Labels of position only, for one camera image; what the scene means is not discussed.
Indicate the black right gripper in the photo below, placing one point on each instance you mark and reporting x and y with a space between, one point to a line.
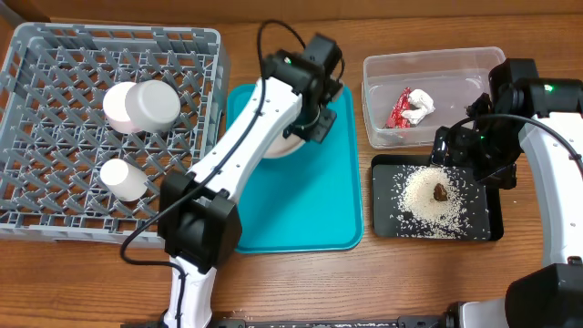
452 148

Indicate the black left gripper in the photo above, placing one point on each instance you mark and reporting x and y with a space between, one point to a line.
317 133

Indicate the large white pink plate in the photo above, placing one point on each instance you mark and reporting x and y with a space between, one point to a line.
282 146

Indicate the grey bowl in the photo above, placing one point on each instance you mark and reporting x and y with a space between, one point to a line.
152 106

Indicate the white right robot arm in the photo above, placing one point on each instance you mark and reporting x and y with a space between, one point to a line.
541 118

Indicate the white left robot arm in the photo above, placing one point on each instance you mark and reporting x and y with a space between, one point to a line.
199 219

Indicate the black food waste tray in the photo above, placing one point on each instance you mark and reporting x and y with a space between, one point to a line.
382 171

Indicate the grey dishwasher rack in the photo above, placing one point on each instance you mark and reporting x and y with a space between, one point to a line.
55 136

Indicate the brown food chunk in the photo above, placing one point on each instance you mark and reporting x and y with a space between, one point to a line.
440 193

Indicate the pile of rice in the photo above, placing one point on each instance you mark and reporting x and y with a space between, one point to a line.
414 213

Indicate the red wrapper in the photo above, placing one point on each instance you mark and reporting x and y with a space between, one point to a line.
396 118

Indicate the teal plastic tray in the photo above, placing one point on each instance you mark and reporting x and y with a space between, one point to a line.
310 200

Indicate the crumpled white tissue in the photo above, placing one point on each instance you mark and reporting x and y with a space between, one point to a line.
421 104

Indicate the clear plastic bin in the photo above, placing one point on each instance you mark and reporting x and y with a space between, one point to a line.
453 78

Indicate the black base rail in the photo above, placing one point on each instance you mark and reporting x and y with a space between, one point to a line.
328 322

